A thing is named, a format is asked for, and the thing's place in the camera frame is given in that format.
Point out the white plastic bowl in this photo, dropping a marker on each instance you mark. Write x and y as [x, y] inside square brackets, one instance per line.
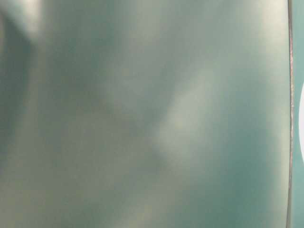
[301, 122]

